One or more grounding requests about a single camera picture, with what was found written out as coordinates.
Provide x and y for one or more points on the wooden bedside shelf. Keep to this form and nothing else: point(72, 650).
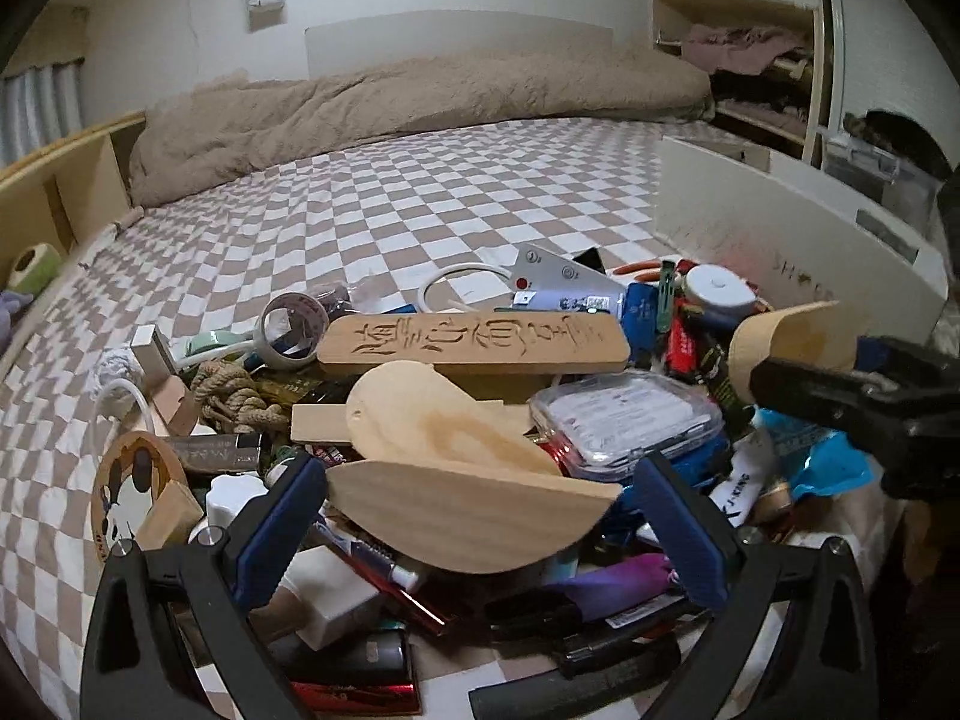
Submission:
point(97, 165)

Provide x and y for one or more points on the white headboard panel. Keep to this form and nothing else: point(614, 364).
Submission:
point(450, 41)

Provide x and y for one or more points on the clear plastic bin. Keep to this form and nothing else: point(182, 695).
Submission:
point(862, 165)

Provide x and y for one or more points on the spoon-shaped wooden board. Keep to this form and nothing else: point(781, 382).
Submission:
point(420, 412)

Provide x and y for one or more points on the mint green tool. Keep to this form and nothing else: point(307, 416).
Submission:
point(206, 345)

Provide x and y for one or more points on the bent wooden band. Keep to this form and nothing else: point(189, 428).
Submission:
point(795, 337)

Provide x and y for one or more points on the white beige handheld device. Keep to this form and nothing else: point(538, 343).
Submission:
point(330, 600)

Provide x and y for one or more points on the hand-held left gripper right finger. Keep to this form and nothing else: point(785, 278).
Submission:
point(686, 532)

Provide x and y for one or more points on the white tube black print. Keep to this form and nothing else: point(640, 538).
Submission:
point(739, 484)

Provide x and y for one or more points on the dark green packet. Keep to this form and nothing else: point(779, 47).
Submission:
point(300, 390)

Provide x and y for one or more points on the white round lamp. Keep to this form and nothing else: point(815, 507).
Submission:
point(720, 289)

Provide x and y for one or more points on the white slatted door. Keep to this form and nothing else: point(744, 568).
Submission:
point(870, 52)

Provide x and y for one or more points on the beige quilt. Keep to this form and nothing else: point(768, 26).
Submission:
point(375, 112)

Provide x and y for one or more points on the white crumpled wad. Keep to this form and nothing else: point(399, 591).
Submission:
point(120, 371)

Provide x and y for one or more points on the green pen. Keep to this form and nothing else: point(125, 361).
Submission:
point(667, 292)

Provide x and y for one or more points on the cream closet shelf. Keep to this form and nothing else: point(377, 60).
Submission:
point(675, 30)

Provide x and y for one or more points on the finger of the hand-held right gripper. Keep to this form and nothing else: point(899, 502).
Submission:
point(810, 390)
point(874, 354)

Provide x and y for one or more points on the brown fur garment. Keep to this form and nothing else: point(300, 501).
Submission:
point(859, 126)

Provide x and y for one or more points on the grey printed tube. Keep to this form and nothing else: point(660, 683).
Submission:
point(210, 451)

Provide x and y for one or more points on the small blue box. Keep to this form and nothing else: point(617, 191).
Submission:
point(643, 315)

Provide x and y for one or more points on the pink clothes pile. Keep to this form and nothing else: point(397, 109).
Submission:
point(735, 45)

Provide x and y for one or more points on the red packet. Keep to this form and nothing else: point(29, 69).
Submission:
point(684, 345)

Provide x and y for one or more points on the white storage box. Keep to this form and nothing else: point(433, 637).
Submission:
point(750, 225)

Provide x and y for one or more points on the black garment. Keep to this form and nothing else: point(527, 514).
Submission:
point(904, 142)

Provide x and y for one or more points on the carved wooden plaque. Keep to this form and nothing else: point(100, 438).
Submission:
point(472, 345)

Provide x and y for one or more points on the round wooden panda coaster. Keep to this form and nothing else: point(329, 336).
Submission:
point(131, 472)

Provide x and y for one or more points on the white card package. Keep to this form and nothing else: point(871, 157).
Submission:
point(555, 274)

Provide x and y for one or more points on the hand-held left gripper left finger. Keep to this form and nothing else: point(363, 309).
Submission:
point(274, 532)

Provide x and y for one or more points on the grey curtain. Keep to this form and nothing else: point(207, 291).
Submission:
point(37, 112)

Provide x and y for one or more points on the blue white packet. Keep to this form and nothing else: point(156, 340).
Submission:
point(817, 457)

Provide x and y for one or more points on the clear clamshell box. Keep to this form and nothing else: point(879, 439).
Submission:
point(622, 420)

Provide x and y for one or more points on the red pen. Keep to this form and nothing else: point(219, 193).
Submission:
point(390, 577)

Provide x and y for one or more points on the small wooden wedge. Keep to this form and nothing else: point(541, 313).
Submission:
point(172, 405)

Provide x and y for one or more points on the small white box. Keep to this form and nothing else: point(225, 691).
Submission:
point(154, 356)

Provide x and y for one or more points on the long red box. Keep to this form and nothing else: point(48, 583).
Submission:
point(352, 697)

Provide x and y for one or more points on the dark folded clothes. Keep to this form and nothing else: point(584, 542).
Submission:
point(757, 101)

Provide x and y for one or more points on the leaf-shaped wooden board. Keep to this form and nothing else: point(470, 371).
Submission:
point(465, 517)

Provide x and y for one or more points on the pale wooden block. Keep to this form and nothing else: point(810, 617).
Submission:
point(169, 517)

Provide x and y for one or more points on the clear tape roll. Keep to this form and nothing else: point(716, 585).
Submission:
point(266, 337)

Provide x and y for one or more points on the purple cloth item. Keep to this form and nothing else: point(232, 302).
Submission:
point(622, 577)

